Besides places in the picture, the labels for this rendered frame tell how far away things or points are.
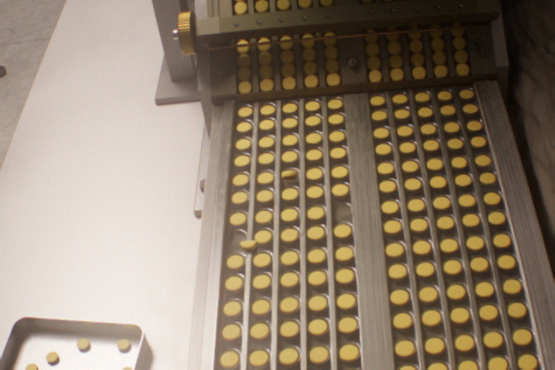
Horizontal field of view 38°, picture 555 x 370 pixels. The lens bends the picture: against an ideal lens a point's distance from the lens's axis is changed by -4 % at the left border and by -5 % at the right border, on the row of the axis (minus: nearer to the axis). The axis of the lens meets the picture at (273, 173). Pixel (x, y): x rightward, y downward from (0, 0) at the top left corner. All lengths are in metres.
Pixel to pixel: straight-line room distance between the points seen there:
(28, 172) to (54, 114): 0.10
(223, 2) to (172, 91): 0.27
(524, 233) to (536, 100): 0.13
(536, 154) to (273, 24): 0.22
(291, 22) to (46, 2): 2.36
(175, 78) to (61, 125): 0.14
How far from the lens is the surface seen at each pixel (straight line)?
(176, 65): 0.93
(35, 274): 0.79
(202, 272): 0.54
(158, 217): 0.80
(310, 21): 0.64
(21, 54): 2.71
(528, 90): 0.66
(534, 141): 0.63
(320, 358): 0.49
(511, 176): 0.58
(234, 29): 0.64
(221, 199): 0.57
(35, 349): 0.73
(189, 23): 0.64
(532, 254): 0.53
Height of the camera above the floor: 1.35
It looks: 42 degrees down
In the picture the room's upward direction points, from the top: 10 degrees counter-clockwise
